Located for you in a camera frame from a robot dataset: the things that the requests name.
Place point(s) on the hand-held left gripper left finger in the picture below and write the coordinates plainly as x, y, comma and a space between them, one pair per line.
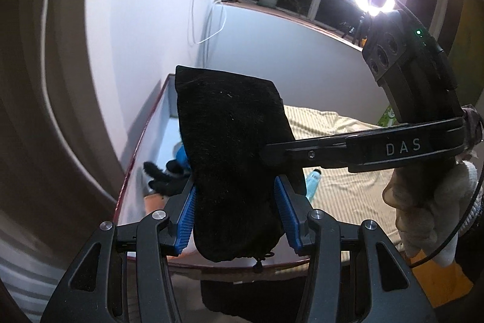
186, 222

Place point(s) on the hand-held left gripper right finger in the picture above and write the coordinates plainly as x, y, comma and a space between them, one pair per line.
286, 211

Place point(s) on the black sock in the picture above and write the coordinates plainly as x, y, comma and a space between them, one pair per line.
227, 156

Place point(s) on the pink soft item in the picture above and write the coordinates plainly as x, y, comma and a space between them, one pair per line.
155, 202

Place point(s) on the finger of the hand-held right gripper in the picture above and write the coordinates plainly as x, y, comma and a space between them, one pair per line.
302, 153

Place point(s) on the beige striped blanket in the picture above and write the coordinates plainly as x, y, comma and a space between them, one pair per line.
348, 194

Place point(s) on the person's right hand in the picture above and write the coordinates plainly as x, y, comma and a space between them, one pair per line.
427, 209

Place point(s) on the green box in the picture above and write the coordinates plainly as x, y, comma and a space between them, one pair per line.
388, 115

